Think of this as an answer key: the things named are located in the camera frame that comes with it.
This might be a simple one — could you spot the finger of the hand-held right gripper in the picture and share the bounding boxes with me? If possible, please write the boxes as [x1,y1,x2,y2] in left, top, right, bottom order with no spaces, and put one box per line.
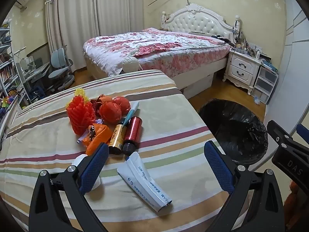
[296,124,309,148]
[267,120,294,148]

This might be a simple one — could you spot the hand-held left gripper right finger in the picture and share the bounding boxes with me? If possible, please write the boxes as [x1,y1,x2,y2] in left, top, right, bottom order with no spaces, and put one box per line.
[205,141,288,232]

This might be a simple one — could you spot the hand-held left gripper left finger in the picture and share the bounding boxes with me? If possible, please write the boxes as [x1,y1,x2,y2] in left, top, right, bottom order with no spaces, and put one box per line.
[29,142,110,232]

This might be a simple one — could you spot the white tissue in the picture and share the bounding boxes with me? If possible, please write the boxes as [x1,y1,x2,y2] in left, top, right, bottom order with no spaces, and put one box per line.
[72,155,101,189]

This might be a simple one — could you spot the bin with black liner bag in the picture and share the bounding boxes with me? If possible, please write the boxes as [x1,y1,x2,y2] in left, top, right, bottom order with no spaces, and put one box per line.
[198,99,269,165]

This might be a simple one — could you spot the orange plastic bag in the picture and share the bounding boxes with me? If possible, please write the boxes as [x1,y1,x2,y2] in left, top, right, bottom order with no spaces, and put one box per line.
[85,123,114,155]

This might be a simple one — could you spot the gold bottle with black cap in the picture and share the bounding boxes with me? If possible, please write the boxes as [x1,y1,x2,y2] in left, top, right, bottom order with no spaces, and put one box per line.
[108,118,127,155]

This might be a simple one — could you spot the white foil packet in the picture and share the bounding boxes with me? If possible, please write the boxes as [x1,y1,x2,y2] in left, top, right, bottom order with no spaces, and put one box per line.
[117,151,173,212]

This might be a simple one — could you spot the shiny red bottle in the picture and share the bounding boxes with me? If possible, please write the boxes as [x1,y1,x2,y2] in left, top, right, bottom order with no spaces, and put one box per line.
[123,116,143,155]

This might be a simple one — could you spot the white and teal tube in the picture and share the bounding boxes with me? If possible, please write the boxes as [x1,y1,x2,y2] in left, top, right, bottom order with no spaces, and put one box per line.
[121,101,140,128]

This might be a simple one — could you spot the yellow foam net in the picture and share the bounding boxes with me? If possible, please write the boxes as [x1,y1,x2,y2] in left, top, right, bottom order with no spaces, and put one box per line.
[73,88,89,103]

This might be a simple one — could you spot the person's right forearm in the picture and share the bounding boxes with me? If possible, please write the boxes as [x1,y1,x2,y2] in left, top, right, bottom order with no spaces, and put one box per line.
[284,180,309,223]

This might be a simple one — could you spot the clear plastic drawer unit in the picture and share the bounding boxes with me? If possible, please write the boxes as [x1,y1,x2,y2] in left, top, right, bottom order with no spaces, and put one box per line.
[251,64,278,105]

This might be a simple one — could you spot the stack of blue books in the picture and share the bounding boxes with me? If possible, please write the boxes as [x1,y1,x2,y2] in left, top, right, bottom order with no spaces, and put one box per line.
[261,54,278,72]

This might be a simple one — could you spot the white nightstand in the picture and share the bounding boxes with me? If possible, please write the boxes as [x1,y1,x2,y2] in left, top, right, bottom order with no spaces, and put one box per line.
[223,50,262,95]

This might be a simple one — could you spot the white wardrobe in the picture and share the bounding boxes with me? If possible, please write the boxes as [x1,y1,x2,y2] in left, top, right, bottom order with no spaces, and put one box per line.
[264,0,309,155]

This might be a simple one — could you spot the white box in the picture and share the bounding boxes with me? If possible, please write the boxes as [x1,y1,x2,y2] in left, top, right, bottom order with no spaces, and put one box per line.
[183,74,216,99]

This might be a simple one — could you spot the striped bed sheet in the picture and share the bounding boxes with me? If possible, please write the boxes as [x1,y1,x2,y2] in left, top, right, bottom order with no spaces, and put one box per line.
[0,70,244,232]

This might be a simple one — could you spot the clutter of small bottles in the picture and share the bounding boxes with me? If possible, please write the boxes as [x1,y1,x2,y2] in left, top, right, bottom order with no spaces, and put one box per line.
[232,37,265,59]

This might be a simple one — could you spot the blue plastic stool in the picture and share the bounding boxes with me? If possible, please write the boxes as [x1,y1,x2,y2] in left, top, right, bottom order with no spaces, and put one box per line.
[31,84,47,100]

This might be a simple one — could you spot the dark clothing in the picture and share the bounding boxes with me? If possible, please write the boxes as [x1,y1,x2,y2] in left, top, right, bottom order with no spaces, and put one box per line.
[211,35,233,46]

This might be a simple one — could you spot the pile of colourful toys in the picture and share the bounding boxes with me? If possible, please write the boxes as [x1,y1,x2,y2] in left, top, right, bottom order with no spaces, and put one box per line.
[0,96,13,117]

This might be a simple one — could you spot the white round bedpost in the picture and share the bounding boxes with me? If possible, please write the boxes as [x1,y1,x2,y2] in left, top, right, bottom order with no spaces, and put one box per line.
[122,57,141,73]

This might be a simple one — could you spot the grey study desk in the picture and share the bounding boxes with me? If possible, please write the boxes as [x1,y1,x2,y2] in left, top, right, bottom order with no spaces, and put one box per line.
[16,55,51,97]

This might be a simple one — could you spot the grey-blue desk chair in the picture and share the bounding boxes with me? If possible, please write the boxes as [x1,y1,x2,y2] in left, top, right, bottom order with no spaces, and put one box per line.
[48,45,76,90]

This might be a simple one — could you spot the white bookshelf with books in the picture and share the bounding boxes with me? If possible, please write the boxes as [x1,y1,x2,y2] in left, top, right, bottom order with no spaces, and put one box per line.
[0,22,28,109]

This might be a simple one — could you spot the floral quilt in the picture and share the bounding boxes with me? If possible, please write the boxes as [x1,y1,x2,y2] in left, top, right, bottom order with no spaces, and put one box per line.
[83,28,231,76]

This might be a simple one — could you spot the white tufted headboard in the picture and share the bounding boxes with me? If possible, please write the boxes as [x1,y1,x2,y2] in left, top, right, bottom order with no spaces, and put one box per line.
[160,3,238,35]

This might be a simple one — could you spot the beige curtains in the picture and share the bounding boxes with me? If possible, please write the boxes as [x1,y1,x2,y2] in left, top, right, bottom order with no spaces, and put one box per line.
[47,0,145,72]

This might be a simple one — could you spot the white air conditioner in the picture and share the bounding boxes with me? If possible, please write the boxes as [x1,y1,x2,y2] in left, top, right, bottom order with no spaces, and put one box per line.
[16,0,31,12]

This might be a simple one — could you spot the white bed frame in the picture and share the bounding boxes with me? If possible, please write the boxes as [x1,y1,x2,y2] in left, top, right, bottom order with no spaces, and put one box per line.
[83,51,229,89]

